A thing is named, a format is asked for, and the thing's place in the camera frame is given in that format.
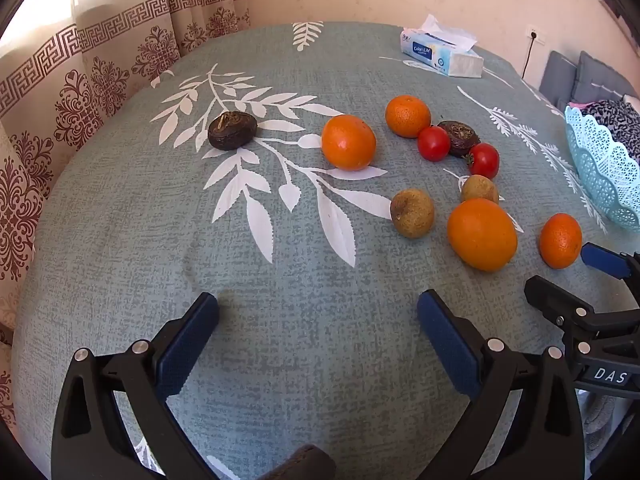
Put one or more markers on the grey cushion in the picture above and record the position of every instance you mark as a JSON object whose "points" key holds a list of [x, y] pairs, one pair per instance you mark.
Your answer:
{"points": [[597, 80], [557, 77]]}

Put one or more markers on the small brownish green fruit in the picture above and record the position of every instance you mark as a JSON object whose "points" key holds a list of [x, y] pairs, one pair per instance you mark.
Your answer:
{"points": [[479, 189]]}

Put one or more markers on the light blue plastic basket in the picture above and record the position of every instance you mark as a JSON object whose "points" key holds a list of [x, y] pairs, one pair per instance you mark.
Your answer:
{"points": [[605, 170]]}

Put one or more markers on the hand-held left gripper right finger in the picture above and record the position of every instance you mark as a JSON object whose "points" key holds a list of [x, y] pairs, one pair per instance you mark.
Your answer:
{"points": [[450, 345]]}

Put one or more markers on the grey-green leaf print tablecloth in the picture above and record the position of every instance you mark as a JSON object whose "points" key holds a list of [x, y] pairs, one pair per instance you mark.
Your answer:
{"points": [[300, 260]]}

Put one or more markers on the white and blue tissue pack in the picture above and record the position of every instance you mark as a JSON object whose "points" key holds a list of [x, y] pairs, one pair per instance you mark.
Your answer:
{"points": [[442, 52]]}

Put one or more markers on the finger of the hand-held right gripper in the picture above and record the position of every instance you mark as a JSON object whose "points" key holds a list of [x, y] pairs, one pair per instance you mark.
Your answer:
{"points": [[602, 260], [555, 300]]}

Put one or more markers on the small tangerine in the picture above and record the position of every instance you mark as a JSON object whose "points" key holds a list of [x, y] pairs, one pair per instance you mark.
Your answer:
{"points": [[560, 240], [408, 116]]}

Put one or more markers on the beige patterned curtain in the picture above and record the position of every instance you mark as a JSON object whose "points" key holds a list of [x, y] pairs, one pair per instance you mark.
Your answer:
{"points": [[50, 85]]}

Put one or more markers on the large orange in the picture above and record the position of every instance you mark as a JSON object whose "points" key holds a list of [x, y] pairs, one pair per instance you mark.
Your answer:
{"points": [[348, 142], [482, 234]]}

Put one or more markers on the person's left hand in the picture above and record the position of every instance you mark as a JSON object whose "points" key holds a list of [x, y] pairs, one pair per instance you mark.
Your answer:
{"points": [[310, 465]]}

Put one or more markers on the person's right hand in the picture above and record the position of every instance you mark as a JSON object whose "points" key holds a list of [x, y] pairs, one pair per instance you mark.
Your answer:
{"points": [[605, 415]]}

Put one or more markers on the red tomato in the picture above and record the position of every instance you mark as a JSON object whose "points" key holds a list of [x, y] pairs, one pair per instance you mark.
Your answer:
{"points": [[433, 143], [484, 160]]}

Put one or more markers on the leopard print cloth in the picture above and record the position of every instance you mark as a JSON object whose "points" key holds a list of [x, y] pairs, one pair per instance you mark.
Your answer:
{"points": [[617, 120]]}

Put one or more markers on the dark brown round fruit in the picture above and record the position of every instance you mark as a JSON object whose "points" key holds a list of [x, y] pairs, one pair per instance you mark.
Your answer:
{"points": [[461, 135], [232, 131]]}

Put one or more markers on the white wall socket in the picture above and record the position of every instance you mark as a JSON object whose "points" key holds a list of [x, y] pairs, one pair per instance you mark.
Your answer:
{"points": [[537, 35]]}

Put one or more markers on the large brownish green fruit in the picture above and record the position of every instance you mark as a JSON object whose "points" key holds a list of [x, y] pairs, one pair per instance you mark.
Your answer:
{"points": [[412, 213]]}

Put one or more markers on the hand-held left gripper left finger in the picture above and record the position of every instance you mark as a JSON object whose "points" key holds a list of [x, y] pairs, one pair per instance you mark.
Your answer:
{"points": [[187, 345]]}

